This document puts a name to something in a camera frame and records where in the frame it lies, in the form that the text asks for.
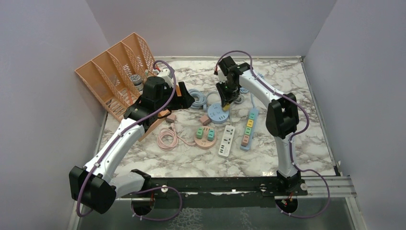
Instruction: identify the light blue power cable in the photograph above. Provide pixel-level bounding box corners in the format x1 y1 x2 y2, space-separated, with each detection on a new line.
239 73 264 110

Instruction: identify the blue round power socket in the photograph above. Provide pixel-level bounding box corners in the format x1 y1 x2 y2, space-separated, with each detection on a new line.
207 103 230 124

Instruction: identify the green plug adapter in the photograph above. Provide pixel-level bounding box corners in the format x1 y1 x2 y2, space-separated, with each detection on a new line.
244 127 252 136
196 127 204 139

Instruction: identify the black mounting rail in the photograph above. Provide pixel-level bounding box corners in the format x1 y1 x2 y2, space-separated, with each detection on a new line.
125 176 308 209

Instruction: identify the white power strip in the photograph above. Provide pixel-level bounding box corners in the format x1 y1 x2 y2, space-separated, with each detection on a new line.
218 125 235 157

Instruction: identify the pink coiled cable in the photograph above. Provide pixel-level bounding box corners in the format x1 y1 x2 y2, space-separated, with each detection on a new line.
157 124 197 151

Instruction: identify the pink plug adapter left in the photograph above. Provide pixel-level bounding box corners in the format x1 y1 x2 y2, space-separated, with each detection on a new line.
166 114 177 123

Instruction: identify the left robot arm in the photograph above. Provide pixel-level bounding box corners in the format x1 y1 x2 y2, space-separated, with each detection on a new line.
69 76 194 214

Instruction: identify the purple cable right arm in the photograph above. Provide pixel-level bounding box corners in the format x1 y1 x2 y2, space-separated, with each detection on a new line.
214 50 331 219

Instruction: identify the orange plastic file rack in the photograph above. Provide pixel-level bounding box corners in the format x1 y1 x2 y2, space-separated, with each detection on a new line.
75 33 155 122

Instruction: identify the pink plug adapter small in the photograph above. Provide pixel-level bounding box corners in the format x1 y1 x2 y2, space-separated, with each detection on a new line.
241 135 250 147

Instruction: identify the yellow plug adapter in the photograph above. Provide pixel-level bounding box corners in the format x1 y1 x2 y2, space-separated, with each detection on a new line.
246 119 254 128
222 103 230 111

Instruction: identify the pink round power socket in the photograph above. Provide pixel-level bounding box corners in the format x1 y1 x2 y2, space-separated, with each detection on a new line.
194 126 216 150

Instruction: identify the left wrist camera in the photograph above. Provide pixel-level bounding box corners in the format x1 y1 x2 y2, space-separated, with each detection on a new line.
157 68 174 88

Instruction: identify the blue power strip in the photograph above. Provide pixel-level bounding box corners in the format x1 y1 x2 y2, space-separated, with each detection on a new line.
240 108 259 151

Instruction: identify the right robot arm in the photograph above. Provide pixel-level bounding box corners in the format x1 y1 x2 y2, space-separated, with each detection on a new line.
214 56 301 195

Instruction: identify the blue coiled cable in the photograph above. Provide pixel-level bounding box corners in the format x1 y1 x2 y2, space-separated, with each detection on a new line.
188 89 219 110

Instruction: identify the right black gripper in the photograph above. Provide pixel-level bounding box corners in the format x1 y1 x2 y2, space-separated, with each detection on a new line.
215 79 239 107

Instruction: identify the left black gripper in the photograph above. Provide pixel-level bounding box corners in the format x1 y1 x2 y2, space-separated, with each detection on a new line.
156 81 195 112

